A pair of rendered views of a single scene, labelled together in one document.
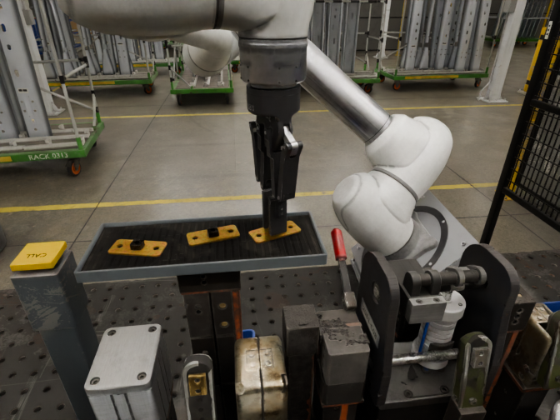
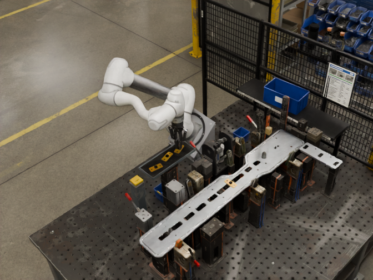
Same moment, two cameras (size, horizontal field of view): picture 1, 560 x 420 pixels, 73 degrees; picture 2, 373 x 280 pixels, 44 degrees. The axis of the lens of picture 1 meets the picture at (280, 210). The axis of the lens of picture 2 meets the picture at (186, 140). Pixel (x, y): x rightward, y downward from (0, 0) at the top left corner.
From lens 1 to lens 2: 247 cm
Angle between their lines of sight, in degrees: 31
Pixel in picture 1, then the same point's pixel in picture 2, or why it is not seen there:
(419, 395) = (221, 168)
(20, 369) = (97, 234)
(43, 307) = (141, 191)
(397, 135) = not seen: hidden behind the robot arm
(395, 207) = (187, 120)
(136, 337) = (172, 183)
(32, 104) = not seen: outside the picture
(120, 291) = (96, 198)
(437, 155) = (192, 98)
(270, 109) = (180, 126)
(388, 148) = not seen: hidden behind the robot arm
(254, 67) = (177, 120)
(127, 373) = (179, 187)
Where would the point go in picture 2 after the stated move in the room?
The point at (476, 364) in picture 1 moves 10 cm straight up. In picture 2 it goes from (230, 156) to (230, 144)
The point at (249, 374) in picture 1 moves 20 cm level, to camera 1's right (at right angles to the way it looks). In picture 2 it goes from (196, 178) to (220, 164)
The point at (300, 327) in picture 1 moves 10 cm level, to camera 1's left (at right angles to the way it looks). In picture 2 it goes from (198, 165) to (186, 173)
